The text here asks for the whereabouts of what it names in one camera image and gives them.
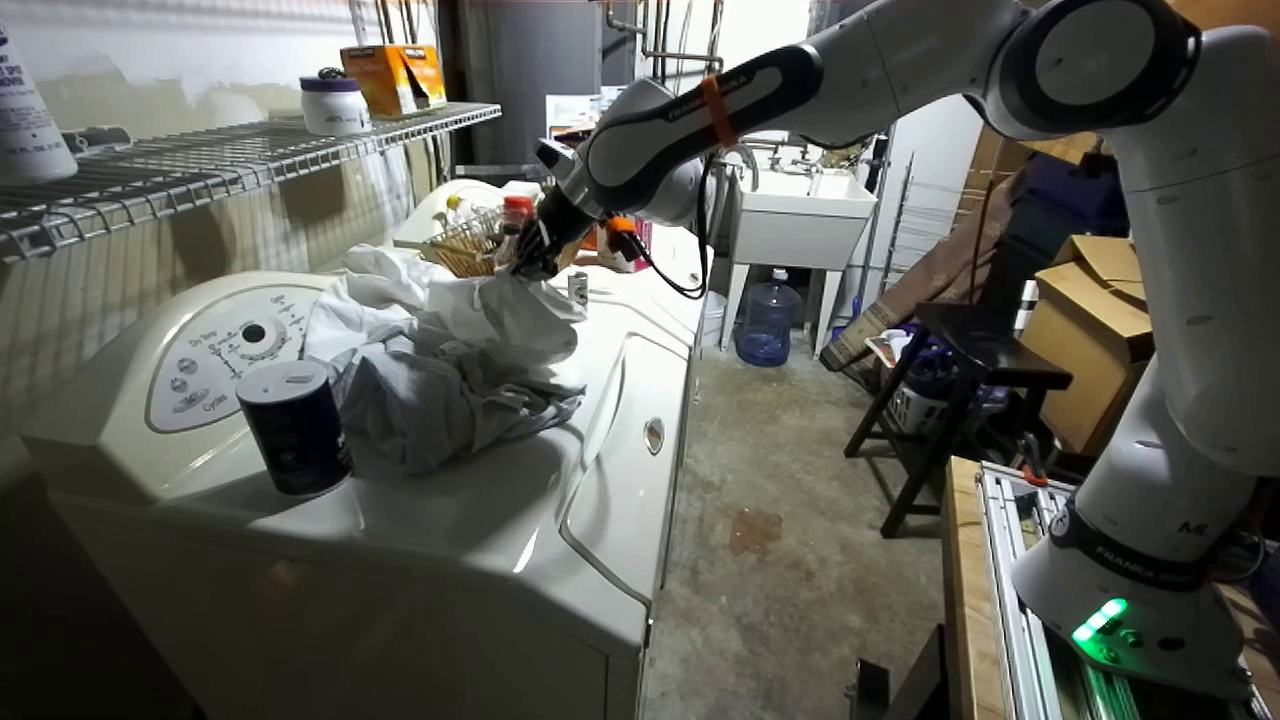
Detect aluminium rail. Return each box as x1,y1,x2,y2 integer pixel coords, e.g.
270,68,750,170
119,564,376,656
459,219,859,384
976,455,1113,720

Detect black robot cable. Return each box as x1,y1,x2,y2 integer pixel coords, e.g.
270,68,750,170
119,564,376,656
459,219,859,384
636,143,753,304

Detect white wire shelf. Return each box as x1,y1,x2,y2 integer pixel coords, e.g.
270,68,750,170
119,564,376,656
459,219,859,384
0,98,509,264

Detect dark blue cylindrical canister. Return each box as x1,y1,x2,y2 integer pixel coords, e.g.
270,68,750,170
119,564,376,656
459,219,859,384
236,356,354,500

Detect white clothing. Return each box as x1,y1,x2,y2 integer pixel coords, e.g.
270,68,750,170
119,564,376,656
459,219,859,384
299,242,594,489

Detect orange box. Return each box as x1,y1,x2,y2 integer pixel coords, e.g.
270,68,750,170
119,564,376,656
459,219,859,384
337,41,452,121

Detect grey water heater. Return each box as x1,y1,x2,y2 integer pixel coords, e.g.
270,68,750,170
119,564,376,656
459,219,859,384
448,0,607,173

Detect blue water jug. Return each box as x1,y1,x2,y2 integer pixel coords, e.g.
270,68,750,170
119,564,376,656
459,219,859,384
731,264,810,374

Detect white jar with dark lid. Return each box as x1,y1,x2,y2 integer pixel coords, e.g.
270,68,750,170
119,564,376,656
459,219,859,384
296,68,371,136

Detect red container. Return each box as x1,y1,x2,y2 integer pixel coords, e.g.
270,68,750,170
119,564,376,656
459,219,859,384
501,194,540,245

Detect dark blue bin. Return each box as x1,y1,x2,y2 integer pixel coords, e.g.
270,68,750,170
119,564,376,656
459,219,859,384
1009,155,1131,271

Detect wicker basket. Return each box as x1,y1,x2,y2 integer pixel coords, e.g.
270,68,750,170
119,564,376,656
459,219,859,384
419,197,515,282

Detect white utility sink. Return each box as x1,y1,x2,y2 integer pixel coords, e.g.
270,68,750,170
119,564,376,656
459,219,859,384
729,165,880,356

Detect leaning wooden board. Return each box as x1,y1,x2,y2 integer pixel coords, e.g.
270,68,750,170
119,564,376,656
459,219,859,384
818,215,976,376

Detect black wooden chair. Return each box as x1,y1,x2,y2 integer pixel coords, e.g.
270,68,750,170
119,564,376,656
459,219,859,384
842,299,1078,544

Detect brown cardboard box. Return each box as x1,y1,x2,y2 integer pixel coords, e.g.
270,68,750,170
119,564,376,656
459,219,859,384
1016,231,1157,463

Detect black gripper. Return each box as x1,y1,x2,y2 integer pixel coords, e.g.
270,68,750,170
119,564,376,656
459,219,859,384
514,131,622,282

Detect white plastic bottle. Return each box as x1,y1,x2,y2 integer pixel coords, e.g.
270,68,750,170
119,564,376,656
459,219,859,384
0,26,79,187

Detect white washing machine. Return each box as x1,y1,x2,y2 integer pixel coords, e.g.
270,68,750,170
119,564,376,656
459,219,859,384
16,264,705,720

